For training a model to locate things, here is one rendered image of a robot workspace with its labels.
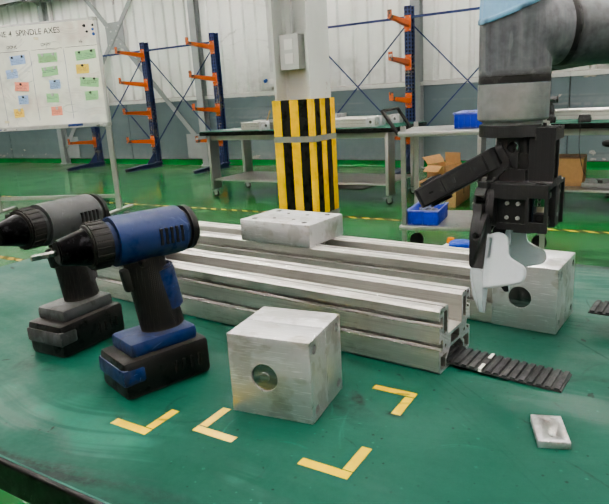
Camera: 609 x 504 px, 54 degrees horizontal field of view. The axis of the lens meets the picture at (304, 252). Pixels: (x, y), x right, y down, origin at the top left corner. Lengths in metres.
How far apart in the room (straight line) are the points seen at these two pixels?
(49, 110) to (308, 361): 6.02
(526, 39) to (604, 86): 7.76
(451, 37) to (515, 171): 8.19
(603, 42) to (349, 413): 0.48
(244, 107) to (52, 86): 4.69
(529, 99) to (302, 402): 0.40
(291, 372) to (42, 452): 0.27
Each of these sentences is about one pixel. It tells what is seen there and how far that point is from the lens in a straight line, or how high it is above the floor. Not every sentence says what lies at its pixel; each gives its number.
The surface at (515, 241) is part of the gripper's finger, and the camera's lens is 0.77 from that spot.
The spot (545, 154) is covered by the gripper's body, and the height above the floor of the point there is 1.05.
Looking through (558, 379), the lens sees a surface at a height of 0.78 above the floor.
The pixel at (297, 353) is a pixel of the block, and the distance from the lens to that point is 0.64.
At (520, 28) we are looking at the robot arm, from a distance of 0.68.
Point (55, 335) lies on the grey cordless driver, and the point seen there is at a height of 0.82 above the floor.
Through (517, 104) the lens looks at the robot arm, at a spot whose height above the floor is 1.10.
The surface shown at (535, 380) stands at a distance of 0.77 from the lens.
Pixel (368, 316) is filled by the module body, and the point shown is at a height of 0.84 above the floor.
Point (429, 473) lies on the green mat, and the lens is 0.60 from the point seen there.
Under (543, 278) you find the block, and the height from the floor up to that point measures 0.86.
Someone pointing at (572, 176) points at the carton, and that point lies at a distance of 5.74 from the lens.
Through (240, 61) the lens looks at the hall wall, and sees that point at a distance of 10.55.
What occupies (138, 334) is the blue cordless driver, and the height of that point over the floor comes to 0.85.
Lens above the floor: 1.12
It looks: 15 degrees down
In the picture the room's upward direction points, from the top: 3 degrees counter-clockwise
